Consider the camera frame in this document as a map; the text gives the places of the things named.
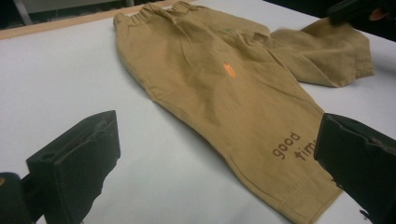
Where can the tan pants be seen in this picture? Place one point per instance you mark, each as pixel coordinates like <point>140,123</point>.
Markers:
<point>224,99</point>

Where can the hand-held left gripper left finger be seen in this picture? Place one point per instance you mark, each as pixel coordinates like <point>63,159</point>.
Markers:
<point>77,165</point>

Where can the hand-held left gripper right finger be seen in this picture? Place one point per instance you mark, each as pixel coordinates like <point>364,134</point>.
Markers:
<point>361,165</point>

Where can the wooden table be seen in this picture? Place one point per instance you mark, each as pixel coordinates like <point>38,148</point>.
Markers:
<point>62,25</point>

